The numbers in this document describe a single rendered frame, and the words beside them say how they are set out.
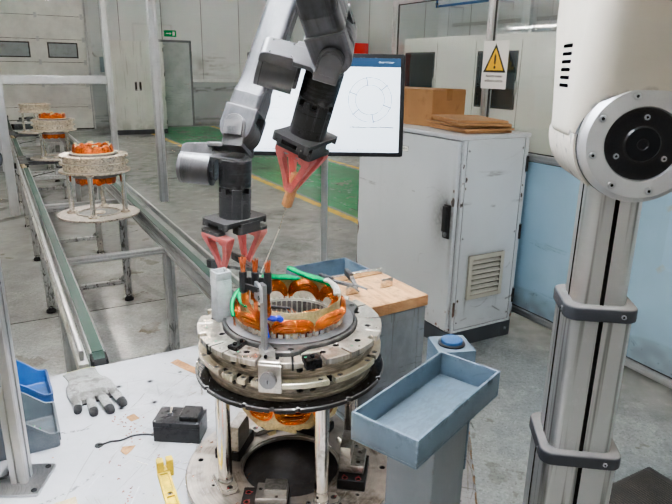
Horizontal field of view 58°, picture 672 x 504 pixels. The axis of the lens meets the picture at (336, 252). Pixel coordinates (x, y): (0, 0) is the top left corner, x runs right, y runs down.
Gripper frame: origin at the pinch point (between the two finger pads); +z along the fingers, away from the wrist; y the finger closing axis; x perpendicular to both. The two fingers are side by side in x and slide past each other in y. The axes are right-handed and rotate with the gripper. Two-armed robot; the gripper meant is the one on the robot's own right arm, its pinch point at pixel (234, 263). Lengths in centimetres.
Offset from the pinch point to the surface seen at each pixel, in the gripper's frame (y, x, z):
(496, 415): -166, -4, 119
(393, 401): 2.5, 38.0, 11.2
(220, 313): 8.2, 5.4, 5.6
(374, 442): 12.7, 41.5, 11.1
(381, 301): -24.4, 17.3, 9.8
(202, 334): 13.2, 6.6, 7.4
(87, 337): -9, -72, 46
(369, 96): -97, -40, -23
